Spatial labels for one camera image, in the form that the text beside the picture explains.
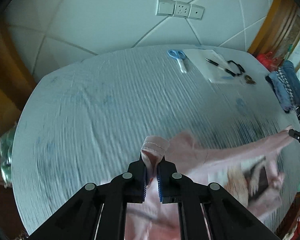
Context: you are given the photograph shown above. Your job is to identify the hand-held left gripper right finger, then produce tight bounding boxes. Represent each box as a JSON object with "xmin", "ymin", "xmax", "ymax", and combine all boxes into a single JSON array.
[{"xmin": 157, "ymin": 160, "xmax": 281, "ymax": 240}]

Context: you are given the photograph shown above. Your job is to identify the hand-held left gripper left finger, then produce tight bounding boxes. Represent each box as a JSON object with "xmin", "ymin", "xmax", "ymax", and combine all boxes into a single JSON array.
[{"xmin": 27, "ymin": 152, "xmax": 147, "ymax": 240}]

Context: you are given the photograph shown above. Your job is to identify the pink garment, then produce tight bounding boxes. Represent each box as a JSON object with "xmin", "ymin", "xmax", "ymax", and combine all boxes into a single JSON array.
[{"xmin": 124, "ymin": 129, "xmax": 294, "ymax": 240}]

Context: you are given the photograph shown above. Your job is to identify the black white checkered garment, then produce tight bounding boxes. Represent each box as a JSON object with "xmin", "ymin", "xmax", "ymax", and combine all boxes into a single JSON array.
[{"xmin": 274, "ymin": 67, "xmax": 294, "ymax": 98}]

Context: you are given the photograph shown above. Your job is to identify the small brown hair clip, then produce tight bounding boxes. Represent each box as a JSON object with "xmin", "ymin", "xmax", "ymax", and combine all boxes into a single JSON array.
[{"xmin": 243, "ymin": 75, "xmax": 257, "ymax": 86}]

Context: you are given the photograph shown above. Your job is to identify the red plastic bag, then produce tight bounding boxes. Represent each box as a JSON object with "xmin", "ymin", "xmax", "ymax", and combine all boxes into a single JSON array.
[{"xmin": 256, "ymin": 52, "xmax": 281, "ymax": 68}]

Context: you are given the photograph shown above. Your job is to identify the black pen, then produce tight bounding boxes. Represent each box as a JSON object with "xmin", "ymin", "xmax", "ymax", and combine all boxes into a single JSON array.
[{"xmin": 205, "ymin": 58, "xmax": 237, "ymax": 77}]

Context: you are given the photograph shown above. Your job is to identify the green plastic bag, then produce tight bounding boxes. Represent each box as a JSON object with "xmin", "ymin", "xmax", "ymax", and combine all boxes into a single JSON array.
[{"xmin": 0, "ymin": 122, "xmax": 18, "ymax": 188}]

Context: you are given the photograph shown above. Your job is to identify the white paper sheet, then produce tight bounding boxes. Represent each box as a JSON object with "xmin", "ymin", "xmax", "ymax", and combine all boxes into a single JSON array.
[{"xmin": 183, "ymin": 48, "xmax": 243, "ymax": 84}]

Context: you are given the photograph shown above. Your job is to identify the black hair tie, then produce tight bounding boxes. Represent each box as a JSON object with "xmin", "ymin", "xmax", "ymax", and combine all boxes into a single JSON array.
[{"xmin": 226, "ymin": 60, "xmax": 246, "ymax": 76}]

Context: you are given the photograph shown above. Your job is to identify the wooden wall frame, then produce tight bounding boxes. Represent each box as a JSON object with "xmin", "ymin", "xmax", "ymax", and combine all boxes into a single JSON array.
[
  {"xmin": 0, "ymin": 21, "xmax": 38, "ymax": 130},
  {"xmin": 247, "ymin": 0, "xmax": 299, "ymax": 57}
]

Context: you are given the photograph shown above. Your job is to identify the blue handled scissors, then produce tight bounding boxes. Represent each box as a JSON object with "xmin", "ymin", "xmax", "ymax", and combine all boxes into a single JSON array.
[{"xmin": 167, "ymin": 49, "xmax": 188, "ymax": 74}]

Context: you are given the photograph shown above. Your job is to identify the white single-hole wall socket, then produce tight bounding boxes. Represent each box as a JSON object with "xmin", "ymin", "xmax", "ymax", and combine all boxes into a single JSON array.
[{"xmin": 189, "ymin": 4, "xmax": 205, "ymax": 20}]

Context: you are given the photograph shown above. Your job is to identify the white five-hole wall socket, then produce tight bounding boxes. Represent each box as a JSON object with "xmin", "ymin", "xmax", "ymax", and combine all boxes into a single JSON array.
[{"xmin": 175, "ymin": 2, "xmax": 192, "ymax": 18}]

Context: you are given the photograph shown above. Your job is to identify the white wall switch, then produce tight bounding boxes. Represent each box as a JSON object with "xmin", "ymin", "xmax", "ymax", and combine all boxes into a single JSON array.
[{"xmin": 156, "ymin": 0, "xmax": 177, "ymax": 16}]

